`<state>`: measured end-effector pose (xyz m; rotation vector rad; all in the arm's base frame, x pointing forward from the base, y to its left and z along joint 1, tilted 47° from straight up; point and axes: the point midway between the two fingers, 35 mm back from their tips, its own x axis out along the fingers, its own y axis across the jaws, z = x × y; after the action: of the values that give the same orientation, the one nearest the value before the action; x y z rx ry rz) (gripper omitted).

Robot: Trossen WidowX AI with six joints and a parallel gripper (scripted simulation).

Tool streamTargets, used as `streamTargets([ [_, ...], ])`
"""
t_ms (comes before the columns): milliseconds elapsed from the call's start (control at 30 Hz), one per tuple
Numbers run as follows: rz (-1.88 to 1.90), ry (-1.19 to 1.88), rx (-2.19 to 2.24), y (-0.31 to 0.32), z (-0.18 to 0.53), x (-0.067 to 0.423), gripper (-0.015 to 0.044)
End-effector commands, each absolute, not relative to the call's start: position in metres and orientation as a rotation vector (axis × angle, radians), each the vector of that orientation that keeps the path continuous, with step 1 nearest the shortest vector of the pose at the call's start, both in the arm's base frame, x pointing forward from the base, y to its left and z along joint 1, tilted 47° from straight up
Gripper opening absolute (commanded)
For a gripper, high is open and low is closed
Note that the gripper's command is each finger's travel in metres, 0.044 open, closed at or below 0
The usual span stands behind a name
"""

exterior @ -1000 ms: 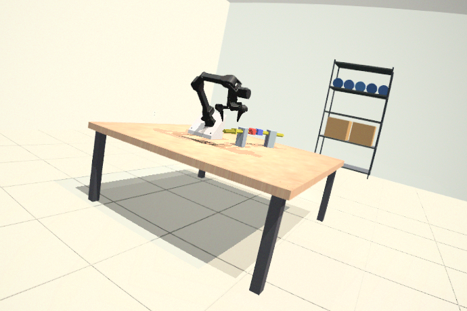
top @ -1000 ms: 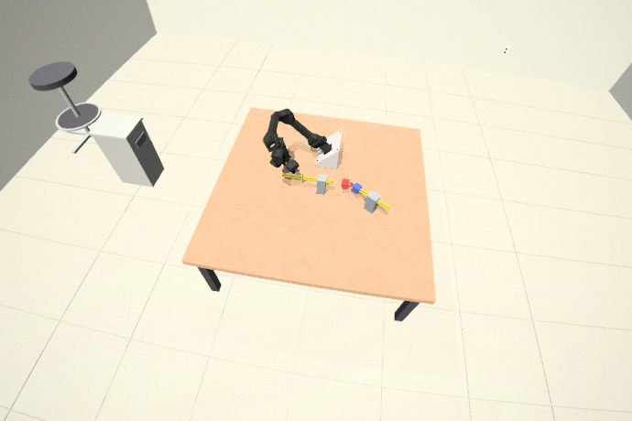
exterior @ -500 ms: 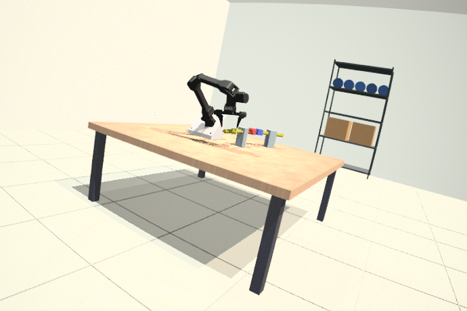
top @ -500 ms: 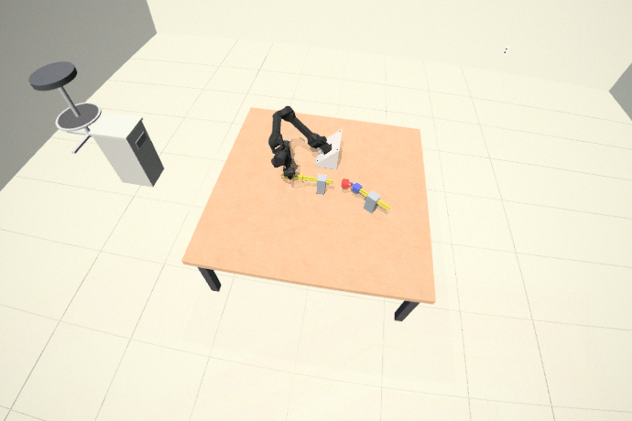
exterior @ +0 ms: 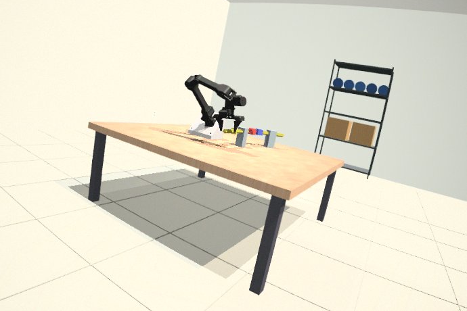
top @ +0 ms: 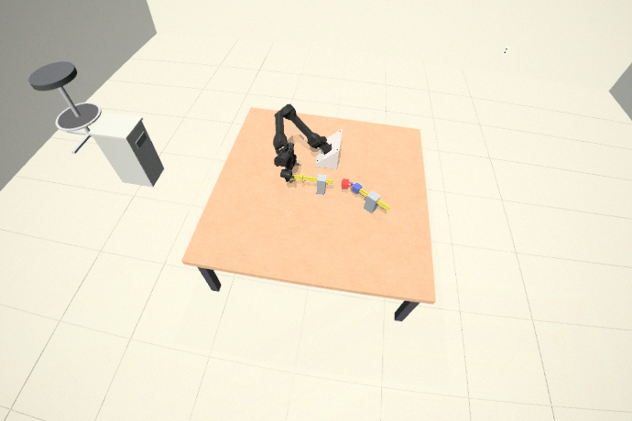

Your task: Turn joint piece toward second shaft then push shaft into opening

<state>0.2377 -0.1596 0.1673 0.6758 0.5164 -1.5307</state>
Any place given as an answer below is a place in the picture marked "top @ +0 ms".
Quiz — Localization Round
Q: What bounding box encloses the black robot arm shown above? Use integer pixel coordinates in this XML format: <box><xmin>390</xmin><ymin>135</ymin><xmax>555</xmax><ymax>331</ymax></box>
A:
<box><xmin>273</xmin><ymin>104</ymin><xmax>332</xmax><ymax>167</ymax></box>

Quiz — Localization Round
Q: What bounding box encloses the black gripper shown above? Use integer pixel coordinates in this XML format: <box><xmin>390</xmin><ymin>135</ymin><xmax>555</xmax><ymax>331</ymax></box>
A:
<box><xmin>280</xmin><ymin>155</ymin><xmax>297</xmax><ymax>182</ymax></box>

